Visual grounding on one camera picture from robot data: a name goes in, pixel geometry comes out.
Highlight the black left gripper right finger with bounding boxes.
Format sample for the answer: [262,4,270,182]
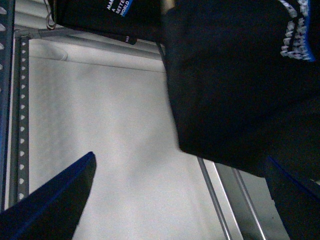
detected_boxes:
[264,156,320,240]

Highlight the black t-shirt with logo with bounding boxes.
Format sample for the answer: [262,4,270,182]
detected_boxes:
[161,0,320,181]

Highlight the blue metal post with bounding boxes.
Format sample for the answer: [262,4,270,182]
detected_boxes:
[0,0,16,212]

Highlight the grey metal rack frame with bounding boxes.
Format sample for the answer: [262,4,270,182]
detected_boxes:
[197,157,272,240]

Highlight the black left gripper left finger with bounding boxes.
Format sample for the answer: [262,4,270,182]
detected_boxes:
[0,152,97,240]

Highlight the metal wire hook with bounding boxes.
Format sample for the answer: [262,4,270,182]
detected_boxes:
[43,0,57,31]

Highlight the perforated grey metal upright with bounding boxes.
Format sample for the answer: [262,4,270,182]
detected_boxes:
[8,36,30,207]

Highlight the black t-shirt with slogan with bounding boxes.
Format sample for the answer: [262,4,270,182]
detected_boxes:
[48,0,164,44]

